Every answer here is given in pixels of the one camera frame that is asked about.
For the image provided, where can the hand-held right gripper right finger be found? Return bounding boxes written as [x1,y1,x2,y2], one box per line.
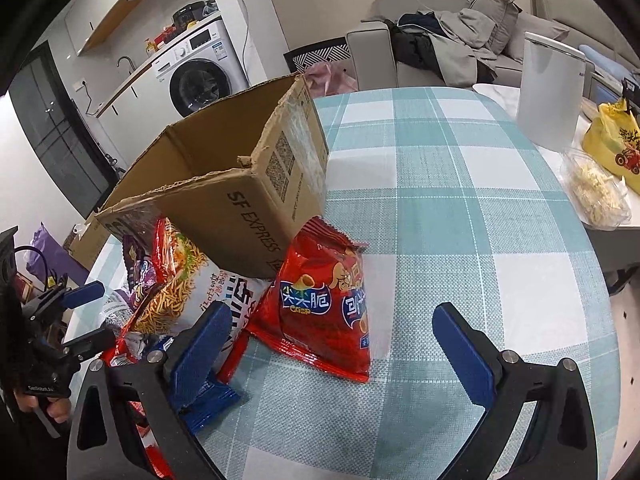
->
[432,302,598,480]

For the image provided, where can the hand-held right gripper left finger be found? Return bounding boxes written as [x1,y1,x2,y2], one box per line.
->
[66,301,233,480]

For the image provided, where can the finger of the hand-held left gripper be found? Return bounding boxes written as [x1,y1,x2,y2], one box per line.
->
[30,281,106,318]
[62,328,117,361]

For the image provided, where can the blue cookie packet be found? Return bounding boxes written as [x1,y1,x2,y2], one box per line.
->
[150,335,242,435]

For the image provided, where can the dark purple cartoon packet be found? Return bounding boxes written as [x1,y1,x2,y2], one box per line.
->
[122,234,157,281]

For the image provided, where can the white orange noodle snack bag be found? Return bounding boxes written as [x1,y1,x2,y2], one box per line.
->
[120,217,273,356]

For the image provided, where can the small red snack packet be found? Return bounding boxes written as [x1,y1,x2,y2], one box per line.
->
[100,345,177,480]

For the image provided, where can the red chip bag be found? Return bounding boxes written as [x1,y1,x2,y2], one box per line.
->
[245,216,372,385]

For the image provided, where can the brown cardboard box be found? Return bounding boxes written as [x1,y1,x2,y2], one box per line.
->
[94,74,330,279]

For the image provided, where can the person's left hand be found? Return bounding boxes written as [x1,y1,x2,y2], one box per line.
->
[15,391,74,424]

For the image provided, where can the small open cardboard box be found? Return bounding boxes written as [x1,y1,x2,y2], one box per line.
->
[67,212,112,271]

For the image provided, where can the purple plastic bag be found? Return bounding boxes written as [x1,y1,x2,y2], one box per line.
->
[25,223,83,291]

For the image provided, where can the teal checked tablecloth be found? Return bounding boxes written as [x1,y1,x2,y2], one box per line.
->
[65,87,623,480]

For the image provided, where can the dark glass door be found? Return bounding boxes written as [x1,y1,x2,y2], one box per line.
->
[9,40,121,217]

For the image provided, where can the clear plastic food container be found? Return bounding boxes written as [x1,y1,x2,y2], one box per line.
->
[559,150,632,231]

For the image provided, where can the white counter cabinet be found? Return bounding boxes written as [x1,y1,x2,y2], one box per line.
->
[95,50,173,119]

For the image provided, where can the white washing machine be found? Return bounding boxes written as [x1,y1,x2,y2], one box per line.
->
[150,12,249,120]

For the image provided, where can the yellow plastic bag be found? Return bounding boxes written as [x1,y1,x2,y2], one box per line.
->
[582,100,640,179]

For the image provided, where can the white tall appliance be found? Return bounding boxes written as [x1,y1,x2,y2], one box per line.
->
[516,31,587,152]

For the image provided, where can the black countertop appliance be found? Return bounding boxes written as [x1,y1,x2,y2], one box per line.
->
[172,4,207,29]

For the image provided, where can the pink plastic bag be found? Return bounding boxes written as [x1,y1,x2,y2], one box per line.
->
[303,62,358,97]

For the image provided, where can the grey jacket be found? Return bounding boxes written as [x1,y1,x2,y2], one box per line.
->
[430,7,502,87]

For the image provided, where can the dark jacket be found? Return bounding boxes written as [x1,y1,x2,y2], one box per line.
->
[390,12,451,80]

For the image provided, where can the black white patterned stool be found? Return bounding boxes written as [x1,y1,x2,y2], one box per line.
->
[284,40,351,74]

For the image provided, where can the light blue cloth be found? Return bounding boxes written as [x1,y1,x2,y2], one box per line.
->
[580,45,640,82]

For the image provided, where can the grey sofa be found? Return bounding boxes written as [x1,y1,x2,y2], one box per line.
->
[346,0,640,92]

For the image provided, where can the grey pillow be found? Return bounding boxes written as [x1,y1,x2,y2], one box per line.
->
[470,0,522,56]

